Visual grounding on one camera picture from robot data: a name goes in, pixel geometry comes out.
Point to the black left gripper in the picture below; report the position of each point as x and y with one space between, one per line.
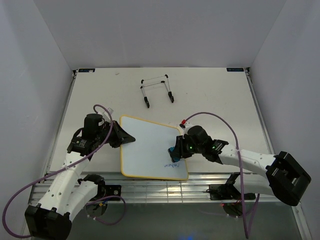
121 136

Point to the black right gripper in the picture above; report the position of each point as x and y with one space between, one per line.
180 142

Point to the blue bone-shaped eraser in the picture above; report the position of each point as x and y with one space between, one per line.
174 154

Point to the yellow framed whiteboard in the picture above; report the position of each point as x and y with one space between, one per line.
147 157

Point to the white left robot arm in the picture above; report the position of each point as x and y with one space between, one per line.
52 217

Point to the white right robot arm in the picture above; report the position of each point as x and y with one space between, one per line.
277 175

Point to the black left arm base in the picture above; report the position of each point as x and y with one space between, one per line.
109 190

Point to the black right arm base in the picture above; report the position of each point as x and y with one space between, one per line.
223 192

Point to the blue label sticker left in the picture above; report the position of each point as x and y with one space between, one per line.
86 70

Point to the aluminium table frame rail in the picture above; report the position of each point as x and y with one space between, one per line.
222 102

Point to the black wire whiteboard stand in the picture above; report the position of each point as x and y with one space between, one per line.
156 83

